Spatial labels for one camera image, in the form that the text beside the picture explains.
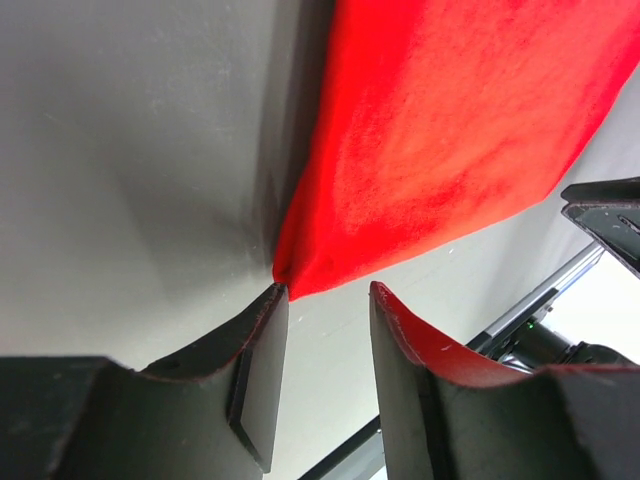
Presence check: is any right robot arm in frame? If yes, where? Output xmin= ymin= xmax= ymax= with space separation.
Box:
xmin=468 ymin=177 xmax=639 ymax=372

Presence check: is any red t-shirt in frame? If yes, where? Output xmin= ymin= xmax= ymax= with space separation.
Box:
xmin=273 ymin=1 xmax=639 ymax=299

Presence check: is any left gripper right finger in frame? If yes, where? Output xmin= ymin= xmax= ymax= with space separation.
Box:
xmin=370 ymin=282 xmax=620 ymax=479

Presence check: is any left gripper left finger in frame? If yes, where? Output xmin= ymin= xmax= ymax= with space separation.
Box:
xmin=54 ymin=283 xmax=289 ymax=479

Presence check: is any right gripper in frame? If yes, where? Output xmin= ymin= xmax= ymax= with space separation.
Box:
xmin=561 ymin=177 xmax=640 ymax=277

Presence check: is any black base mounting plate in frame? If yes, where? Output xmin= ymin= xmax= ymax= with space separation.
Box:
xmin=302 ymin=242 xmax=604 ymax=479

